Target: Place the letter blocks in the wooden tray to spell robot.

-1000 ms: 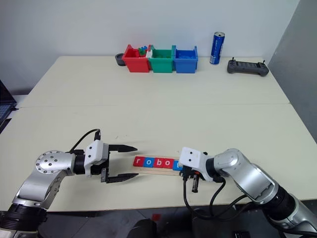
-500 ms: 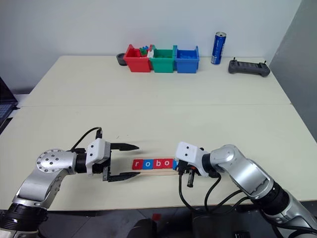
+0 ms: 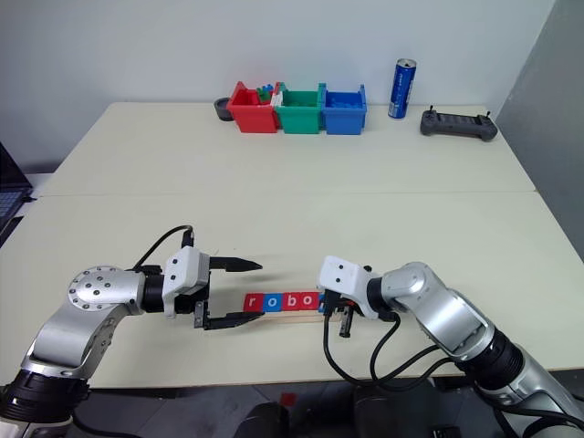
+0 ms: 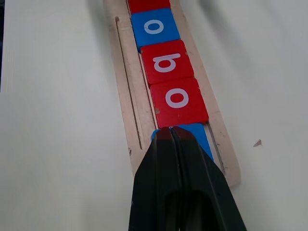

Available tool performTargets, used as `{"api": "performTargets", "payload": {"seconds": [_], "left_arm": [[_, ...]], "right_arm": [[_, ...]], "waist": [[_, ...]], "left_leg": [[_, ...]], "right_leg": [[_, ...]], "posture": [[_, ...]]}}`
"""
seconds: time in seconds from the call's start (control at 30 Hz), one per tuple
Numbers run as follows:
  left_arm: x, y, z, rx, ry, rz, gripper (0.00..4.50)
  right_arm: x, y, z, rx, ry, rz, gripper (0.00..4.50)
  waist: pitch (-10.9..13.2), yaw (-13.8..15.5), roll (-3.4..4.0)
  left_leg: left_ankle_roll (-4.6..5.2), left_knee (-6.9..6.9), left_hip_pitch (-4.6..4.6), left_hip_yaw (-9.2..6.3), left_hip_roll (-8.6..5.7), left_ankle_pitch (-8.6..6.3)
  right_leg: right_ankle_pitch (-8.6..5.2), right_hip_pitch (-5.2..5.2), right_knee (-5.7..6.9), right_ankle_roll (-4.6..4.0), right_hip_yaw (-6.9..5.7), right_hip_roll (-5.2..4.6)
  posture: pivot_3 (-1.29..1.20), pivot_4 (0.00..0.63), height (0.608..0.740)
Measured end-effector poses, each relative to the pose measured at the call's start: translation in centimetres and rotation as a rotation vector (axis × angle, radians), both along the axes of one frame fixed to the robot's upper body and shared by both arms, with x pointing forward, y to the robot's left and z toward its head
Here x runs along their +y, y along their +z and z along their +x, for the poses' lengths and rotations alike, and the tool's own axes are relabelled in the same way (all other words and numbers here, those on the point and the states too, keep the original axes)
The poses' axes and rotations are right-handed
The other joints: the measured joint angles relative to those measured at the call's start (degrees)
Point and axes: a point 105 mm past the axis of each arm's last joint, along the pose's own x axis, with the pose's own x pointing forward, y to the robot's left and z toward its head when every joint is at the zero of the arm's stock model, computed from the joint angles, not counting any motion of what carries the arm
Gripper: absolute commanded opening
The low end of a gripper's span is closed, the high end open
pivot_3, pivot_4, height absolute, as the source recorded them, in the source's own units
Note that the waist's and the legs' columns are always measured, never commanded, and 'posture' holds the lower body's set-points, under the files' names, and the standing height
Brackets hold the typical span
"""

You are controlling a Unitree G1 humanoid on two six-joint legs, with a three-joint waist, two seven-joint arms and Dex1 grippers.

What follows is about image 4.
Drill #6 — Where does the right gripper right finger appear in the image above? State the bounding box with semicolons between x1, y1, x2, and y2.
171;126;247;231

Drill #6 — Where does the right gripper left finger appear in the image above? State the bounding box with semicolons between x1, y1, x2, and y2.
128;127;181;231

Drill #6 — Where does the blue letter tile t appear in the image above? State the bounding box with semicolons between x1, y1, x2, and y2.
150;123;214;162

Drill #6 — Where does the red letter tile o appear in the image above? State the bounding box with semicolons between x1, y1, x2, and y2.
149;77;209;128

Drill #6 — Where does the red letter tile b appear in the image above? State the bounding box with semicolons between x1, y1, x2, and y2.
140;39;195;88

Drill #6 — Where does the wooden letter tray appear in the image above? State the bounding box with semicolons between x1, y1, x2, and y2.
103;0;242;189

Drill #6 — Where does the blue letter tile o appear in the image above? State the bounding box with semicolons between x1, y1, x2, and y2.
130;8;181;53

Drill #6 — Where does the red letter tile r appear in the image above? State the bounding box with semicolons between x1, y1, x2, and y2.
127;0;172;14

